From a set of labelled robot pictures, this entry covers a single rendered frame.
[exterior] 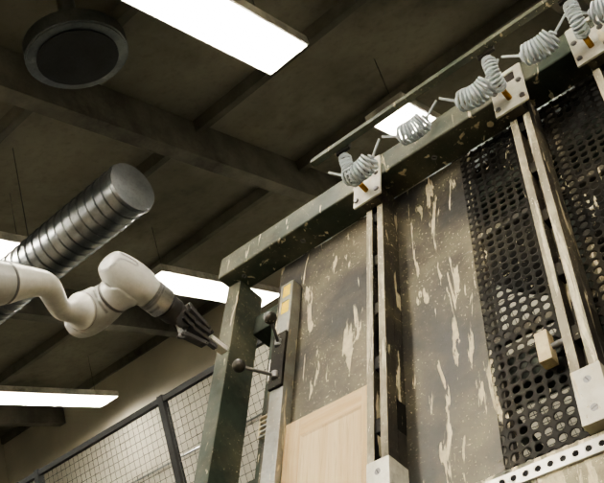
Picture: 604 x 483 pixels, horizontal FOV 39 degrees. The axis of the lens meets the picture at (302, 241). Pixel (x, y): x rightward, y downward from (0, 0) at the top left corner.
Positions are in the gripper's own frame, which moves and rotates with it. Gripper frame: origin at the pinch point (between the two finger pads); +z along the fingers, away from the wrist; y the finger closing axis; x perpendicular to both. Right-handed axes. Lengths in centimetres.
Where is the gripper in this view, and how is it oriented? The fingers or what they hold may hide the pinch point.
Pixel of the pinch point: (217, 344)
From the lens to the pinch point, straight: 246.4
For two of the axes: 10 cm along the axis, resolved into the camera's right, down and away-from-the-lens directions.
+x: 7.5, -4.7, -4.6
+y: -0.6, 6.5, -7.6
